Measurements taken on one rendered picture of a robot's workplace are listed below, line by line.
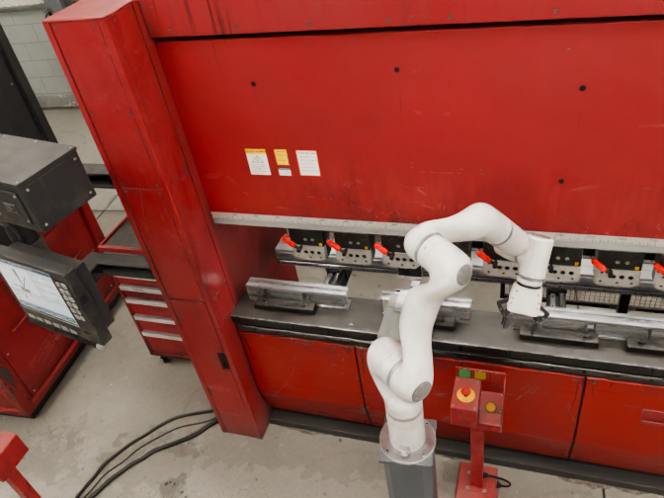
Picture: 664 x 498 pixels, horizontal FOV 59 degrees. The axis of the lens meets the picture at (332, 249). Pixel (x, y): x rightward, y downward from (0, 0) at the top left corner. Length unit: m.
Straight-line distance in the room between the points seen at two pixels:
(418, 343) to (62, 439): 2.70
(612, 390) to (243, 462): 1.88
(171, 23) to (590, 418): 2.28
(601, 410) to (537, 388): 0.27
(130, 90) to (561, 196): 1.51
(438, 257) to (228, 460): 2.15
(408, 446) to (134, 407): 2.22
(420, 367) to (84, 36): 1.49
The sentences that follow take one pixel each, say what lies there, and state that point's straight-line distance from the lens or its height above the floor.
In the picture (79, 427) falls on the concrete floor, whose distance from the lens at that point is 3.96.
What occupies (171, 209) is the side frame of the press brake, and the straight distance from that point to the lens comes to 2.39.
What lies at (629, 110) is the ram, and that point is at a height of 1.88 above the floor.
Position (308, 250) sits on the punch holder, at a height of 1.23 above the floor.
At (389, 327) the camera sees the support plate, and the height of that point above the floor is 1.00.
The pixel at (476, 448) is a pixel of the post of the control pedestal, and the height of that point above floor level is 0.44.
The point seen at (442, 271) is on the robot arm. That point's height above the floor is 1.74.
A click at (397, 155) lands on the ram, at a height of 1.70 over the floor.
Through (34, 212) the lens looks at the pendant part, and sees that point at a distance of 2.11.
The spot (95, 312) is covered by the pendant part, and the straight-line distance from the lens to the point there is 2.32.
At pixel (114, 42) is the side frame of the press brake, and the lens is 2.12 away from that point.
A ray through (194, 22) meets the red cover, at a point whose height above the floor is 2.21.
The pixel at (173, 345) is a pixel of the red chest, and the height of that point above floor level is 0.24.
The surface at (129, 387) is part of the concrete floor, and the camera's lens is 4.00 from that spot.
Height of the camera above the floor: 2.76
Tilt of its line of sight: 38 degrees down
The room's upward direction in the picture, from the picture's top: 10 degrees counter-clockwise
